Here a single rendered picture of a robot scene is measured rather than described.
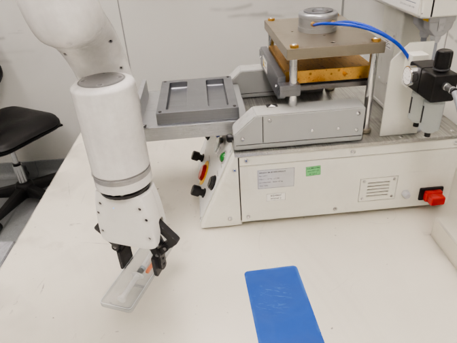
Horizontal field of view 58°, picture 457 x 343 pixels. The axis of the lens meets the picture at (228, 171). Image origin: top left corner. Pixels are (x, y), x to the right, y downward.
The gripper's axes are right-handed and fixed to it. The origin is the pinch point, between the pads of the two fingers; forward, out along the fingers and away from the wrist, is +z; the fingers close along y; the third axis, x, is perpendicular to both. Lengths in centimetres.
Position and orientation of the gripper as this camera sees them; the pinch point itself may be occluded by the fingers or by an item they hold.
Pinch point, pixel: (141, 259)
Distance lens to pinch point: 72.9
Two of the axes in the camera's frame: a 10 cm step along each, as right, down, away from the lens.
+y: 9.5, 1.1, -2.9
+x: 3.1, -5.1, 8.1
